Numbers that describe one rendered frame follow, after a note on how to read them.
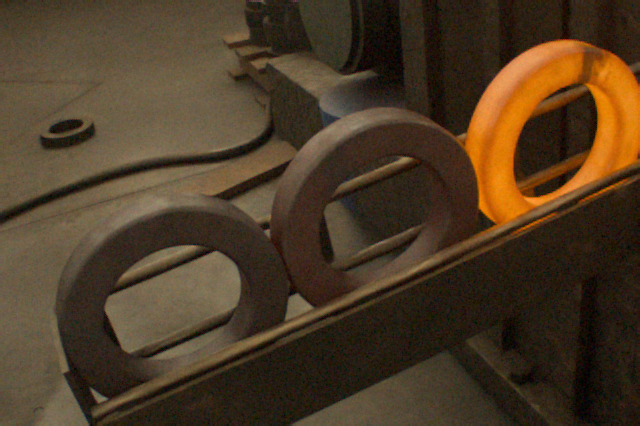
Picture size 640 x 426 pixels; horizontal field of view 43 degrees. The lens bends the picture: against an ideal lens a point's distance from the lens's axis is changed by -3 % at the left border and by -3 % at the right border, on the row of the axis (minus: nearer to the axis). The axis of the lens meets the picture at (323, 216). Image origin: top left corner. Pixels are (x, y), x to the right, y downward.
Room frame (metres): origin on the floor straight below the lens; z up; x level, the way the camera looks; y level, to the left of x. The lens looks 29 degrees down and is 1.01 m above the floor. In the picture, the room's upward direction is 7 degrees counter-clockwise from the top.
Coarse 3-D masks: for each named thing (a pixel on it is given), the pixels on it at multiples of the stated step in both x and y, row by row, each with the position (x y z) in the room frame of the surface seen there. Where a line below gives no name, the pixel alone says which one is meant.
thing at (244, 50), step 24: (264, 0) 2.68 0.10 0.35; (288, 0) 2.42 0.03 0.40; (264, 24) 2.67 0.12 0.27; (288, 24) 2.43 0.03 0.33; (240, 48) 2.86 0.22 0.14; (264, 48) 2.82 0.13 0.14; (288, 48) 2.62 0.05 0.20; (312, 48) 2.40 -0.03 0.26; (240, 72) 2.97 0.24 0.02; (264, 72) 2.61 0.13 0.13; (264, 96) 2.68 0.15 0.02
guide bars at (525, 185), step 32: (576, 96) 0.75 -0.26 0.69; (416, 160) 0.68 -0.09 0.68; (576, 160) 0.72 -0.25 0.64; (352, 192) 0.66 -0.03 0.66; (192, 256) 0.61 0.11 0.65; (352, 256) 0.64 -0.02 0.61; (288, 288) 0.62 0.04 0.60; (224, 320) 0.59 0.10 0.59; (128, 352) 0.57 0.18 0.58; (160, 352) 0.57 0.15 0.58
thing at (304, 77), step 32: (320, 0) 2.03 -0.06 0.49; (352, 0) 1.87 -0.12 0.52; (384, 0) 1.87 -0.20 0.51; (320, 32) 2.05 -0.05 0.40; (352, 32) 1.87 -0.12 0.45; (384, 32) 1.87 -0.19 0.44; (288, 64) 2.29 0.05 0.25; (320, 64) 2.26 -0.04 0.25; (352, 64) 1.93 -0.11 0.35; (384, 64) 2.08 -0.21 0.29; (288, 96) 2.20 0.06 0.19; (320, 96) 2.01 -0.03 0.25; (288, 128) 2.24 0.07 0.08; (320, 128) 2.00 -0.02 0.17; (384, 160) 1.65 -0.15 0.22; (384, 192) 1.66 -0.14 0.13; (384, 224) 1.68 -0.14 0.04
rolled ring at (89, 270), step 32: (96, 224) 0.55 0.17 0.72; (128, 224) 0.53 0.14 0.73; (160, 224) 0.54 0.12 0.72; (192, 224) 0.55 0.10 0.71; (224, 224) 0.55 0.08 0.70; (256, 224) 0.57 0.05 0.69; (96, 256) 0.52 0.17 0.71; (128, 256) 0.53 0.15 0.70; (256, 256) 0.56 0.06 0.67; (64, 288) 0.52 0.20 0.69; (96, 288) 0.52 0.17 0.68; (256, 288) 0.56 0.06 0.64; (64, 320) 0.51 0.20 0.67; (96, 320) 0.52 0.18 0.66; (256, 320) 0.56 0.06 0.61; (96, 352) 0.51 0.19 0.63; (192, 352) 0.57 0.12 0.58; (96, 384) 0.51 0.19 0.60; (128, 384) 0.52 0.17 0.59
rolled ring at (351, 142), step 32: (352, 128) 0.60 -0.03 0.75; (384, 128) 0.60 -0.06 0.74; (416, 128) 0.61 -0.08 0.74; (320, 160) 0.59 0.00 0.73; (352, 160) 0.59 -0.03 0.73; (448, 160) 0.62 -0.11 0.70; (288, 192) 0.59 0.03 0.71; (320, 192) 0.58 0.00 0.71; (448, 192) 0.62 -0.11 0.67; (288, 224) 0.57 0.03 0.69; (320, 224) 0.58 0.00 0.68; (448, 224) 0.62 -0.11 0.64; (288, 256) 0.57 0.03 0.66; (320, 256) 0.58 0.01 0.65; (416, 256) 0.63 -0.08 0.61; (320, 288) 0.58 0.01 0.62; (352, 288) 0.59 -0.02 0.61
